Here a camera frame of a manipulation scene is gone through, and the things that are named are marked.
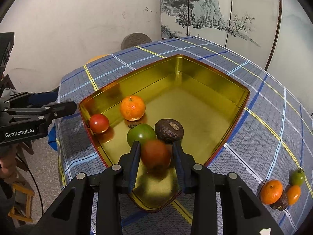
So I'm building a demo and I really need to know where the small green tomato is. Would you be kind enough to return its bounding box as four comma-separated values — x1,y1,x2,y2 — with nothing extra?
289,168,305,186

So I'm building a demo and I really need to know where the red gold toffee tin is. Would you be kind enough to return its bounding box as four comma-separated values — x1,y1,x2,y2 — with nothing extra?
78,53,250,213

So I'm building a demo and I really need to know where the large mandarin orange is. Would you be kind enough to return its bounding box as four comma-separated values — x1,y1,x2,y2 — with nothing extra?
120,96,146,121

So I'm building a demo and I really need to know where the orange wooden stool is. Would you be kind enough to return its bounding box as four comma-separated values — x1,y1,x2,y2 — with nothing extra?
87,54,108,64

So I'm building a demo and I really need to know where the large green tomato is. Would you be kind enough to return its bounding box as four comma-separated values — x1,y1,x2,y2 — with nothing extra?
127,124,157,147

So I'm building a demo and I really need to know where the red tomato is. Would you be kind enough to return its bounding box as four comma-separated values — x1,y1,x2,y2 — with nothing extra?
141,139,171,169
89,114,109,134

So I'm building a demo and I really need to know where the small mandarin orange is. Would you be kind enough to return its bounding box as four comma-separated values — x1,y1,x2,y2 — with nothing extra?
260,180,283,205

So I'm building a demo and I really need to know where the smooth orange tomato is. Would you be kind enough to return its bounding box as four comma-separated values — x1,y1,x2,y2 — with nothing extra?
286,185,301,205

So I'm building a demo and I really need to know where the blue plaid tablecloth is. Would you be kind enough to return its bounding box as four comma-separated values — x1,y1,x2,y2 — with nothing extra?
55,37,312,234

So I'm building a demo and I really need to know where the wooden chair frame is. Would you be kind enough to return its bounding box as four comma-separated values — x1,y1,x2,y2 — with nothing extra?
8,183,34,223

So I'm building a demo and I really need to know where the blue cloth on floor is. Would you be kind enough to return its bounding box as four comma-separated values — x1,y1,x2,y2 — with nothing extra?
48,125,58,152

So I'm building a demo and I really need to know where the dark avocado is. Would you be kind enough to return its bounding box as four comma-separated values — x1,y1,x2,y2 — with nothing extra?
154,119,184,144

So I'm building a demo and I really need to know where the painted folding screen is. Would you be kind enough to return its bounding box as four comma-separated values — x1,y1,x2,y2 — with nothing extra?
160,0,312,112

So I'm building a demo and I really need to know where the dark wrinkled passion fruit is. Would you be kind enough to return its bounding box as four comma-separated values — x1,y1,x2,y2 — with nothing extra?
270,191,289,211

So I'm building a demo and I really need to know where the grey millstone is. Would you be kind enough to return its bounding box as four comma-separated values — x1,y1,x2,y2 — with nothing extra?
121,32,152,50

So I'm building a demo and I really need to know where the person's hand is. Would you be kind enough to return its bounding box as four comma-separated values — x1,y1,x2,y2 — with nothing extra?
1,146,17,183

